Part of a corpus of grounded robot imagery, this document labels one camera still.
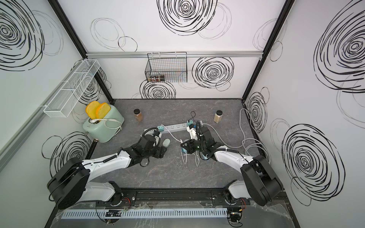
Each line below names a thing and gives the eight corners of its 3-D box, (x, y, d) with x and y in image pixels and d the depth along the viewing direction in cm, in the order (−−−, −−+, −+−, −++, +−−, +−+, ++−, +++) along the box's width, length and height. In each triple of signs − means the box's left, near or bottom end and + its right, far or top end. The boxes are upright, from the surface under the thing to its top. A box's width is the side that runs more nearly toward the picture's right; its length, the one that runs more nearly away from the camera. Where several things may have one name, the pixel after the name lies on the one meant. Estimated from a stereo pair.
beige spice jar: (214, 123, 107) (216, 114, 99) (213, 118, 110) (215, 109, 102) (220, 123, 107) (223, 114, 99) (219, 118, 110) (222, 109, 102)
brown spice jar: (136, 122, 107) (132, 114, 100) (137, 116, 111) (134, 108, 104) (142, 122, 107) (139, 114, 100) (143, 116, 111) (140, 108, 104)
